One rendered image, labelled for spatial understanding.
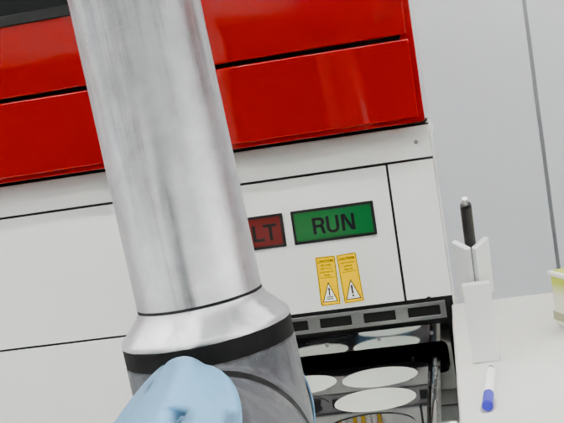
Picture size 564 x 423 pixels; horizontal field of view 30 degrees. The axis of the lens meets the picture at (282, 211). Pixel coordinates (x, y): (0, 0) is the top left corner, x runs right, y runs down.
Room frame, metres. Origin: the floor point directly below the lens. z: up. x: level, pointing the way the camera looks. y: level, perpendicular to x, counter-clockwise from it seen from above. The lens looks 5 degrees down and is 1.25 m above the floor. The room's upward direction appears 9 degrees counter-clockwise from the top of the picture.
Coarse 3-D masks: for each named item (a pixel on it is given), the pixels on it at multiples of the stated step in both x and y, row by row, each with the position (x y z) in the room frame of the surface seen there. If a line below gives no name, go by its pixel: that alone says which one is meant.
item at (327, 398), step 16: (352, 368) 1.43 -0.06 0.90; (368, 368) 1.42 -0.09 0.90; (416, 368) 1.38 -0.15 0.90; (336, 384) 1.36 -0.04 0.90; (400, 384) 1.31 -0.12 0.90; (416, 384) 1.30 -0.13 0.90; (320, 400) 1.30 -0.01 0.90; (336, 400) 1.28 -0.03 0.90; (416, 400) 1.23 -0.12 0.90; (320, 416) 1.22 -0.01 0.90; (336, 416) 1.21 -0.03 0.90; (352, 416) 1.20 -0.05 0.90; (368, 416) 1.19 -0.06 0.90; (384, 416) 1.19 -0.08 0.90; (400, 416) 1.18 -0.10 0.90; (416, 416) 1.16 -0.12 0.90
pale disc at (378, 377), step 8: (376, 368) 1.41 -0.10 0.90; (384, 368) 1.41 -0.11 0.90; (392, 368) 1.40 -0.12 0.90; (400, 368) 1.39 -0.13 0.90; (408, 368) 1.39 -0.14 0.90; (352, 376) 1.39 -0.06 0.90; (360, 376) 1.38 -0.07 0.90; (368, 376) 1.38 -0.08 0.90; (376, 376) 1.37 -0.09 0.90; (384, 376) 1.37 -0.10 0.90; (392, 376) 1.36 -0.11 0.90; (400, 376) 1.35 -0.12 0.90; (408, 376) 1.35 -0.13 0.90; (344, 384) 1.35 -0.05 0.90; (352, 384) 1.35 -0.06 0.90; (360, 384) 1.34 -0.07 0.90; (368, 384) 1.33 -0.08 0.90; (376, 384) 1.33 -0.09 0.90; (384, 384) 1.32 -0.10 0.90
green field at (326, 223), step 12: (300, 216) 1.48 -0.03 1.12; (312, 216) 1.48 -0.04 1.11; (324, 216) 1.48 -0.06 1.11; (336, 216) 1.48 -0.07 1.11; (348, 216) 1.47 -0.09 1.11; (360, 216) 1.47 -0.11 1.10; (300, 228) 1.48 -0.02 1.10; (312, 228) 1.48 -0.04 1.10; (324, 228) 1.48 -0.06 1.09; (336, 228) 1.48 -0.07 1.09; (348, 228) 1.47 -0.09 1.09; (360, 228) 1.47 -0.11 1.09; (372, 228) 1.47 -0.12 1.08; (300, 240) 1.49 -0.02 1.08
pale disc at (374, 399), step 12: (348, 396) 1.29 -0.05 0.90; (360, 396) 1.28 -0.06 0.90; (372, 396) 1.28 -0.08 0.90; (384, 396) 1.27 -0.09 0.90; (396, 396) 1.26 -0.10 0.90; (408, 396) 1.25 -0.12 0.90; (348, 408) 1.24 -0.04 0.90; (360, 408) 1.23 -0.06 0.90; (372, 408) 1.22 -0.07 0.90; (384, 408) 1.22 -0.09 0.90
